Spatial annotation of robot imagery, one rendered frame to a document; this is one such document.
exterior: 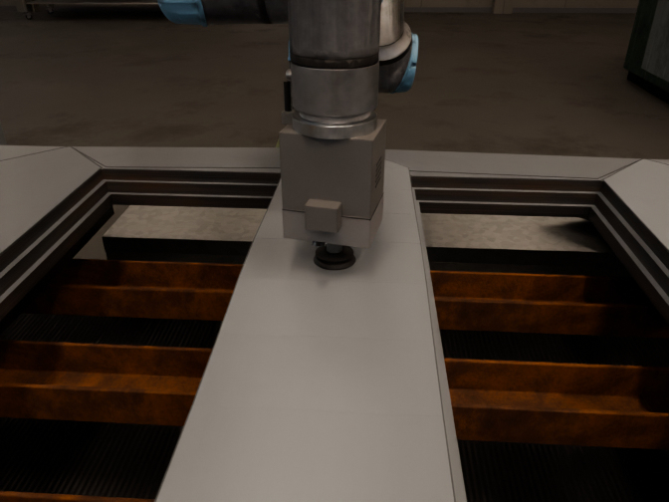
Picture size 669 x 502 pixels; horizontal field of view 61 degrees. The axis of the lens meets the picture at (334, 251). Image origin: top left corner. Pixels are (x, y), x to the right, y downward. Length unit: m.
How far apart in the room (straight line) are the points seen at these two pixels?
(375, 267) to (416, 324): 0.09
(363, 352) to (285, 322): 0.08
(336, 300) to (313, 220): 0.08
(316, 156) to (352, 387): 0.20
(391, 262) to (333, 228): 0.09
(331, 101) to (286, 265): 0.18
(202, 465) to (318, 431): 0.08
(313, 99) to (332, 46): 0.04
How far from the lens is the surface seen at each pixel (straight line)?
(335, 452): 0.39
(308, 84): 0.48
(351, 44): 0.47
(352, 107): 0.48
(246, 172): 0.83
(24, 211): 0.79
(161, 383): 0.74
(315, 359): 0.46
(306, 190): 0.51
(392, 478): 0.38
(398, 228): 0.64
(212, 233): 1.07
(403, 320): 0.50
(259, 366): 0.45
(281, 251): 0.59
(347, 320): 0.49
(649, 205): 0.81
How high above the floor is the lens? 1.16
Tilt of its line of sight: 29 degrees down
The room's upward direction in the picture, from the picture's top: straight up
